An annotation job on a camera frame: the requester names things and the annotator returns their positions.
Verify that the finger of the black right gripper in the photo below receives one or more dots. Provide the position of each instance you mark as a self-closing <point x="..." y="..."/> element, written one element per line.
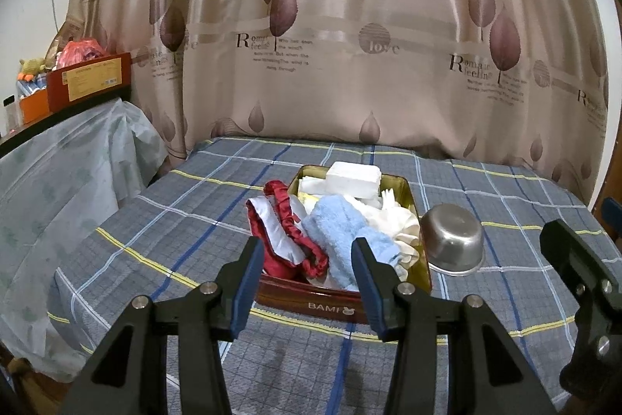
<point x="596" y="362"/>

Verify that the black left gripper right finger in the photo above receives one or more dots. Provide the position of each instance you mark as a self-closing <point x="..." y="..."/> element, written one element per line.
<point x="398" y="311"/>

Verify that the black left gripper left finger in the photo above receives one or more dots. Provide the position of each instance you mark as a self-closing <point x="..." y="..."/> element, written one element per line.
<point x="213" y="312"/>

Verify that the cream scrunchie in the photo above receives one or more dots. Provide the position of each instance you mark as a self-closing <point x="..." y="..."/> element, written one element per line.
<point x="397" y="222"/>

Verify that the red white satin cloth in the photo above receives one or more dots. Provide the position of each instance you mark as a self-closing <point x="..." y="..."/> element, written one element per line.
<point x="275" y="217"/>

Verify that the light blue towel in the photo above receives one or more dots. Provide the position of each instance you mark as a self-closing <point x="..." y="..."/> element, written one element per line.
<point x="333" y="225"/>

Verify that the white towel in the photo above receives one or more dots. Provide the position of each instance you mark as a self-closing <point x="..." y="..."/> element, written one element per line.
<point x="356" y="180"/>

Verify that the steel bowl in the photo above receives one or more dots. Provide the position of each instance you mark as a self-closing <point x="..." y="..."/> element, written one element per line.
<point x="453" y="239"/>

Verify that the gold red tin box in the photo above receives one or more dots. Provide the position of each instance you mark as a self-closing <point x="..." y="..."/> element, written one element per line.
<point x="335" y="296"/>

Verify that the pale green plastic cover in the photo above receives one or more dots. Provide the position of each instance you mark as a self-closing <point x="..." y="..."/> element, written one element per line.
<point x="55" y="190"/>

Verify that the red yellow cardboard box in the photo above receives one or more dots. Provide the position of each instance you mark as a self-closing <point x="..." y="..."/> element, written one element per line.
<point x="70" y="85"/>

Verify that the orange box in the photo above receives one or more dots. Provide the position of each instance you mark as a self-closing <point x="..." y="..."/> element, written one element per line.
<point x="34" y="107"/>

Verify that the beige leaf print curtain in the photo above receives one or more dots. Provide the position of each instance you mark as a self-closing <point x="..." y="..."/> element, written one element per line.
<point x="512" y="82"/>

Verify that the red plastic bag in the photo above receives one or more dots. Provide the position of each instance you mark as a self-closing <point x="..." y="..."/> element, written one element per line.
<point x="76" y="52"/>

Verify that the yellow plush toy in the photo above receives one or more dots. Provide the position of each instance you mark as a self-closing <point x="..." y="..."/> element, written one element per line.
<point x="31" y="68"/>

